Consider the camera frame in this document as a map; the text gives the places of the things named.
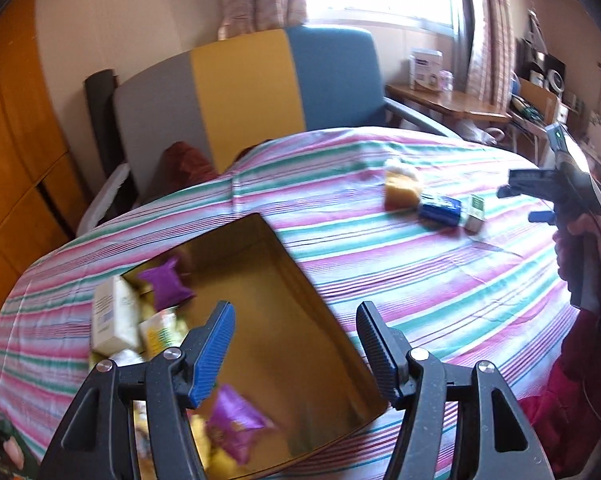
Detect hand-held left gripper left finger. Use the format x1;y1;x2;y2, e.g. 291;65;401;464
39;300;237;480

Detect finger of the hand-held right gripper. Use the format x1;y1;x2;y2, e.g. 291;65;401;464
527;209;561;226
497;167;558;200

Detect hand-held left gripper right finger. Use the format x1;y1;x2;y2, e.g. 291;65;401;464
355;301;553;480

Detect yellow green snack bag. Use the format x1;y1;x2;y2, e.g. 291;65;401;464
139;308;191;358

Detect purple snack packet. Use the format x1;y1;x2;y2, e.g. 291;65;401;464
205;385;277;465
138;256;197;309

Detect white knotted sock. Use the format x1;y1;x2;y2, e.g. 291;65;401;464
108;349;148;365

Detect gold cardboard box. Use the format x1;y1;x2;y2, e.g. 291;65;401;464
88;212;388;480

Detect yellow sock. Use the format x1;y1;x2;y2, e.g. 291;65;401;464
189;412;246;480

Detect person's right forearm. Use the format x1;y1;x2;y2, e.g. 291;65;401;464
520;280;601;478

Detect person's right hand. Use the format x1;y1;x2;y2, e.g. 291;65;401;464
554;214;590;281

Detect green and white carton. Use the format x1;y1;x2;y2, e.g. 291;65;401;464
464;195;487;233

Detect white plastic bag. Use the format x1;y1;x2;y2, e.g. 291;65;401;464
463;120;506;146

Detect blue tissue pack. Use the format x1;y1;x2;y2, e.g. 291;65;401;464
419;192;462;223

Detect cream paper box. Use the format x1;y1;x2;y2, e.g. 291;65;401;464
90;276;142;357

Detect wooden side table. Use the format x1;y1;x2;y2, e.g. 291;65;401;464
385;84;512;136

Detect yellow sponge cake packet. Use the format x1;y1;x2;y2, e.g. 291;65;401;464
384;170;423;211

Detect white rolled sock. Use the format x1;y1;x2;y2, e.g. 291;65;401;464
385;157;416;176

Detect white printed carton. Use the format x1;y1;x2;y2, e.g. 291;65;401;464
409;49;443;92

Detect dark red cushion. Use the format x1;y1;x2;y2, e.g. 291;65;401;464
163;141;218;196

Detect grey yellow blue armchair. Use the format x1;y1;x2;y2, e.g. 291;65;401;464
78;25;461;233

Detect wooden cabinet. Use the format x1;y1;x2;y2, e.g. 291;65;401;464
0;0;88;321

